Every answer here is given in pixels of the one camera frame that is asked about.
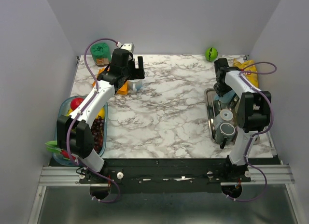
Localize grey blue mug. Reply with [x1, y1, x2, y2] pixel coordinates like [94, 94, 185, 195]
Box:
[127, 79, 143, 92]

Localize dark green patterned mug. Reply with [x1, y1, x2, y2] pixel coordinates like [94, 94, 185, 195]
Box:
[214, 123, 236, 149]

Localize light blue white mug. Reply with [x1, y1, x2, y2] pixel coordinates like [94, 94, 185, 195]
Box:
[213, 90, 237, 104]

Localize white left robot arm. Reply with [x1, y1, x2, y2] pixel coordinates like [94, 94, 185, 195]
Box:
[56, 43, 145, 183]

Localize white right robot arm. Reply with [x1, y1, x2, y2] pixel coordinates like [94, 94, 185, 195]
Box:
[214, 58, 273, 182]

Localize light green mug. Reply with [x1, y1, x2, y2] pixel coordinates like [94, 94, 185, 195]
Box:
[213, 109, 234, 129]

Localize green striped ball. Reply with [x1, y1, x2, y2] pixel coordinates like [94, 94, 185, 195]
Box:
[205, 47, 218, 62]

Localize orange snack bag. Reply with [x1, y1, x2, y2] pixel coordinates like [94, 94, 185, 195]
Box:
[91, 64, 131, 98]

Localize green wrapped jar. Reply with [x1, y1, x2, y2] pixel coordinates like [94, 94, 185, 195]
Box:
[90, 42, 111, 67]

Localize yellow Lays chips bag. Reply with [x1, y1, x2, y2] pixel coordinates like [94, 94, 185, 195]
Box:
[233, 58, 259, 87]

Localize silver metal tray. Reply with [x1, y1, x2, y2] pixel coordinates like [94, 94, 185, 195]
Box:
[204, 87, 261, 144]

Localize yellow lemon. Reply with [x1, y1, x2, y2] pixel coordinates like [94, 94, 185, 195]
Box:
[96, 107, 105, 119]

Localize red apple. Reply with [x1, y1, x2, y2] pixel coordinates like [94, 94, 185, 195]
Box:
[70, 97, 84, 110]

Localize dark red grapes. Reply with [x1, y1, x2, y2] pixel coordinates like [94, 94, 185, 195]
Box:
[91, 116, 105, 154]

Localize clear blue fruit container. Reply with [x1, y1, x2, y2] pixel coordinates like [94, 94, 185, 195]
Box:
[53, 96, 108, 166]

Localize pink dragon fruit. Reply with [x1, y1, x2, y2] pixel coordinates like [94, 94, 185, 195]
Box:
[45, 140, 70, 160]

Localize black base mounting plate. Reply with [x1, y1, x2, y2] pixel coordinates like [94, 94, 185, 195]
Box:
[80, 158, 251, 194]

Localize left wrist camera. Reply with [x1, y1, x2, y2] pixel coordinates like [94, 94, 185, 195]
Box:
[121, 42, 135, 53]

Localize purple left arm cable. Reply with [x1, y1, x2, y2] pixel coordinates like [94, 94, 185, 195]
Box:
[66, 38, 123, 167]

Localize aluminium rail frame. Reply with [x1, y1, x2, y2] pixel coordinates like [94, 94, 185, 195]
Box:
[29, 158, 305, 224]

